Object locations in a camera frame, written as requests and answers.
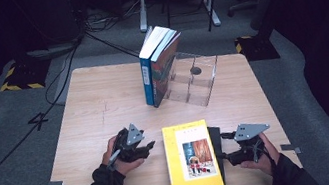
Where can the black round table grommet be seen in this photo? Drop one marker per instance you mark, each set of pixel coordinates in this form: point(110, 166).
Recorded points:
point(196, 70)

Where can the black yellow striped stand base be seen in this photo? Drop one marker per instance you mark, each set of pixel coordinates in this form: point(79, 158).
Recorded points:
point(24, 75)
point(258, 49)

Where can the blue book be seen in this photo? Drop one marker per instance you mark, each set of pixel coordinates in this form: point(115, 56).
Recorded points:
point(147, 81)

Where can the yellow book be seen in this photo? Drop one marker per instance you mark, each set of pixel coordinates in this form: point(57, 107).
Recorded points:
point(175, 171)

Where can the clear acrylic book rack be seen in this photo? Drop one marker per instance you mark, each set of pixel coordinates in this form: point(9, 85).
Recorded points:
point(206, 80)

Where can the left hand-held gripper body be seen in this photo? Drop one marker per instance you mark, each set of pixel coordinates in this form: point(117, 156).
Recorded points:
point(130, 145)

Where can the person's left hand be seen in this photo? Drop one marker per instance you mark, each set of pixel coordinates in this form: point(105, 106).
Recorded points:
point(124, 168)

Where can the person's right hand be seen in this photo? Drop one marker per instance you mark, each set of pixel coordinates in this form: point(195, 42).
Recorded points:
point(271, 157)

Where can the black hardcover book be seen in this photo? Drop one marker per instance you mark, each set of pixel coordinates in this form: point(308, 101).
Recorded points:
point(216, 141)

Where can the colourful patterned book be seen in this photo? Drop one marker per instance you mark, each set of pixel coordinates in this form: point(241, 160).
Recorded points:
point(160, 76)

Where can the white desk legs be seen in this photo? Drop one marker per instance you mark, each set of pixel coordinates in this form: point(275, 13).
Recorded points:
point(142, 8)

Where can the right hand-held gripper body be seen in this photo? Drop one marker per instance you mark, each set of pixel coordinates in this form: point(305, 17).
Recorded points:
point(248, 130)

